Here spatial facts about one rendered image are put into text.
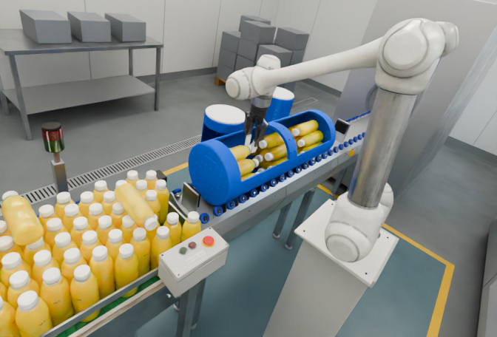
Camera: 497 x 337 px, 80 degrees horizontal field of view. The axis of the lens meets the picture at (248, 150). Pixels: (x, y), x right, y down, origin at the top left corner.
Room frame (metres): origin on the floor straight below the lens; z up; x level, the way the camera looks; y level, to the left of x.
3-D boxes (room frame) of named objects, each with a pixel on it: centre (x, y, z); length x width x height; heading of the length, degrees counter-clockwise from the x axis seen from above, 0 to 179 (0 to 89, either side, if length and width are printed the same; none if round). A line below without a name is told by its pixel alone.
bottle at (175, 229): (0.74, 0.20, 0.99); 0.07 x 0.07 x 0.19
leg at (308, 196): (1.75, -0.50, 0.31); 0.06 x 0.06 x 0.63; 52
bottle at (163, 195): (0.90, 0.31, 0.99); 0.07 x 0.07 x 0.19
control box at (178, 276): (0.62, 0.09, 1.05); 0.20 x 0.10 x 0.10; 142
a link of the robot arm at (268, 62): (1.21, 0.00, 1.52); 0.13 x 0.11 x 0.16; 151
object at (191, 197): (0.96, 0.19, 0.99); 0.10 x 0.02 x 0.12; 52
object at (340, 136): (2.01, -0.62, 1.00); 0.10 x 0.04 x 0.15; 52
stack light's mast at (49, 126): (0.88, 0.71, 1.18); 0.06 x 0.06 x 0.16
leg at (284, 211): (1.83, -0.39, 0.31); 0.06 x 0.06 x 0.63; 52
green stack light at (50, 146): (0.88, 0.71, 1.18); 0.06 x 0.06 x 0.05
